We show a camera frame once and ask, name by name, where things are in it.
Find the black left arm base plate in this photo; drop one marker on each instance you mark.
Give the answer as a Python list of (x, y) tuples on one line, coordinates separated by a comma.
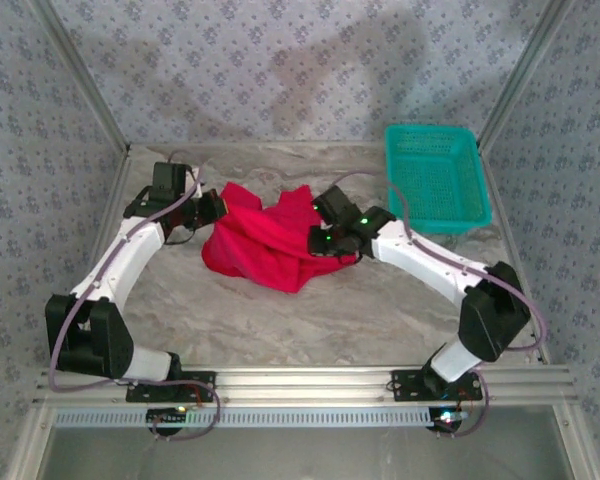
[(205, 382)]

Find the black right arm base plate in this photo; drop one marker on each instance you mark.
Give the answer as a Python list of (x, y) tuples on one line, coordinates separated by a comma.
[(405, 385)]

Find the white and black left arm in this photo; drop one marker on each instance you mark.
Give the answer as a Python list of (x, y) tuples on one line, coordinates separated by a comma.
[(125, 255)]

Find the red t-shirt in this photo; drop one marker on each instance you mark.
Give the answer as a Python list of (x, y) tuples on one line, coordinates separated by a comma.
[(260, 240)]

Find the teal plastic basket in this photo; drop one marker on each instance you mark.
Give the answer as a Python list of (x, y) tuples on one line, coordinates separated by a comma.
[(430, 175)]

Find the aluminium mounting rail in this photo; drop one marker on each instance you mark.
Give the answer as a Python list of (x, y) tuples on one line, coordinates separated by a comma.
[(305, 382)]

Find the aluminium frame post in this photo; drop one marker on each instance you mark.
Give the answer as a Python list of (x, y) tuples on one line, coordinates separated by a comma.
[(522, 75), (86, 75)]

